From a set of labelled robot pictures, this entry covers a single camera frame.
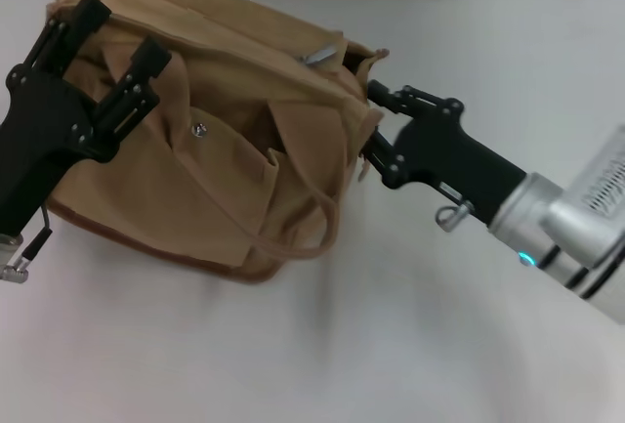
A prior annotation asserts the khaki canvas food bag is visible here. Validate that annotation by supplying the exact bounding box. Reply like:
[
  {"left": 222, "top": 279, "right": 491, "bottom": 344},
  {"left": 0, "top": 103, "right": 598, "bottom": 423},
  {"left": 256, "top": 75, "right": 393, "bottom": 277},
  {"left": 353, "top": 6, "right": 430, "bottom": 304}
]
[{"left": 46, "top": 0, "right": 392, "bottom": 285}]

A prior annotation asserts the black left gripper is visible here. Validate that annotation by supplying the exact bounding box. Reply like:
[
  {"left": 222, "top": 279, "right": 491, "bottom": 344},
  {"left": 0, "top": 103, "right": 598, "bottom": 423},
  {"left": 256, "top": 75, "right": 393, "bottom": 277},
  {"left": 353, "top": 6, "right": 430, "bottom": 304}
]
[{"left": 0, "top": 0, "right": 173, "bottom": 238}]

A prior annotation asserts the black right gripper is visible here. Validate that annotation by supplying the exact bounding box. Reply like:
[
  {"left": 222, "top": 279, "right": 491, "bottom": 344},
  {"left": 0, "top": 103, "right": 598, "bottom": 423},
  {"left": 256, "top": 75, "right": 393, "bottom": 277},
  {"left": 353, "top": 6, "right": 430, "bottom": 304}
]
[{"left": 362, "top": 79, "right": 528, "bottom": 226}]

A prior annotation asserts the right gripper cable with connector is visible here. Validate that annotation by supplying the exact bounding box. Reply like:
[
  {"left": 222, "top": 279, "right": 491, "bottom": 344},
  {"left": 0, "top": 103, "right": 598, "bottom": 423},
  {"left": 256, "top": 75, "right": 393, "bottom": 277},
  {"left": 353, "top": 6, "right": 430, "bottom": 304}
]
[{"left": 435, "top": 199, "right": 476, "bottom": 233}]

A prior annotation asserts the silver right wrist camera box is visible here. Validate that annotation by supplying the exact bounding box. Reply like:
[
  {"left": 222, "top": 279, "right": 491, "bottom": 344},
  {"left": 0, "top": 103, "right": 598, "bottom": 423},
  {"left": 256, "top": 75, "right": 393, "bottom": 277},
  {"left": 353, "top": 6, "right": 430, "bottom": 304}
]
[{"left": 545, "top": 123, "right": 625, "bottom": 269}]

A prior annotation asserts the silver zipper pull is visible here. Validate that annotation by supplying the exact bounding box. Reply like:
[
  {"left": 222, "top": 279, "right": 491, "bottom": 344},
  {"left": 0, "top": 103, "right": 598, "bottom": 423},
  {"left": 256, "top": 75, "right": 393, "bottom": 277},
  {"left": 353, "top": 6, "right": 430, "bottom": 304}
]
[{"left": 301, "top": 41, "right": 344, "bottom": 67}]

